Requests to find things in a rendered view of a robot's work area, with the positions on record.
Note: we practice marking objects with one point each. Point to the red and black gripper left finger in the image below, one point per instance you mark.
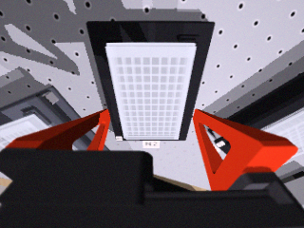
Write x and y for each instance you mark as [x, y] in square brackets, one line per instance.
[62, 136]

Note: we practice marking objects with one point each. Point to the white well plate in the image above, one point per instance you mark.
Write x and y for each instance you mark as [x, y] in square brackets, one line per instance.
[290, 127]
[20, 127]
[151, 82]

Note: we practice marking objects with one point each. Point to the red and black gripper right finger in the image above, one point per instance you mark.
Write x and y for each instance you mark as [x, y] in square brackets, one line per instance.
[252, 150]

